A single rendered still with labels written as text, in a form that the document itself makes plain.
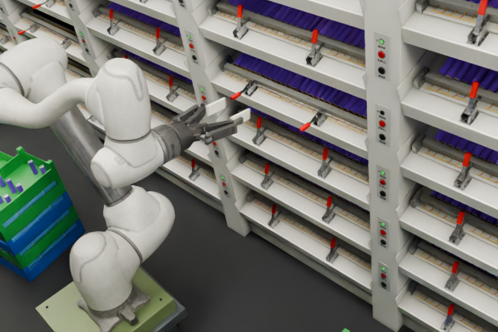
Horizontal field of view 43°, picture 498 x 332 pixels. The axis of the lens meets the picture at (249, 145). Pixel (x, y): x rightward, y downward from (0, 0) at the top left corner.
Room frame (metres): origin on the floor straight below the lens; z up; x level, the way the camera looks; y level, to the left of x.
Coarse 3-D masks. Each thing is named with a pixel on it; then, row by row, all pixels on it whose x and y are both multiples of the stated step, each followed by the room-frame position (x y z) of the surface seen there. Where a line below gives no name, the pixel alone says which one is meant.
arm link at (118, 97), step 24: (120, 72) 1.14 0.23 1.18; (0, 96) 1.42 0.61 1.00; (48, 96) 1.30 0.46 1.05; (72, 96) 1.23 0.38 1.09; (96, 96) 1.13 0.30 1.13; (120, 96) 1.11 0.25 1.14; (144, 96) 1.13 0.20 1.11; (0, 120) 1.39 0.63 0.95; (24, 120) 1.34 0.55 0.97; (48, 120) 1.29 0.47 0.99; (120, 120) 1.10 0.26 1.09; (144, 120) 1.11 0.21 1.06
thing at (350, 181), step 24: (216, 120) 1.68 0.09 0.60; (264, 120) 1.63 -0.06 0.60; (240, 144) 1.63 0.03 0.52; (264, 144) 1.56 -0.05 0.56; (288, 144) 1.52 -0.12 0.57; (312, 144) 1.47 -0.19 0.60; (288, 168) 1.47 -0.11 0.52; (312, 168) 1.40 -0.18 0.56; (336, 168) 1.37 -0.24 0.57; (360, 168) 1.32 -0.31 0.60; (336, 192) 1.32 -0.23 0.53; (360, 192) 1.27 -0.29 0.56
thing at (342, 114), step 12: (228, 72) 1.68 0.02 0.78; (240, 72) 1.64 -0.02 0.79; (264, 84) 1.57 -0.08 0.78; (276, 84) 1.54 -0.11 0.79; (276, 96) 1.51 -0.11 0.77; (288, 96) 1.49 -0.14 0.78; (300, 96) 1.46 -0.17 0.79; (324, 108) 1.39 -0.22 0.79; (336, 108) 1.37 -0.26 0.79; (348, 120) 1.33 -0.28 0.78; (360, 120) 1.30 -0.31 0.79; (360, 132) 1.28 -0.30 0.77
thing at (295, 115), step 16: (224, 64) 1.70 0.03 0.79; (224, 80) 1.66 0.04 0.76; (240, 96) 1.58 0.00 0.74; (256, 96) 1.55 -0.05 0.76; (272, 96) 1.53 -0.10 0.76; (272, 112) 1.49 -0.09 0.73; (288, 112) 1.44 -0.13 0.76; (304, 112) 1.42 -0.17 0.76; (320, 128) 1.35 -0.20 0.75; (336, 128) 1.33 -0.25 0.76; (352, 128) 1.31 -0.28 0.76; (336, 144) 1.31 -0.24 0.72; (352, 144) 1.26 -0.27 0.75
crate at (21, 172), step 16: (16, 160) 1.98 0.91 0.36; (48, 160) 1.89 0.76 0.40; (16, 176) 1.92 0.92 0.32; (32, 176) 1.90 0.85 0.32; (48, 176) 1.85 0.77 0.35; (0, 192) 1.85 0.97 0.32; (16, 192) 1.83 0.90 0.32; (32, 192) 1.79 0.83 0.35; (0, 208) 1.76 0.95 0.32; (16, 208) 1.73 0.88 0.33; (0, 224) 1.67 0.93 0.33
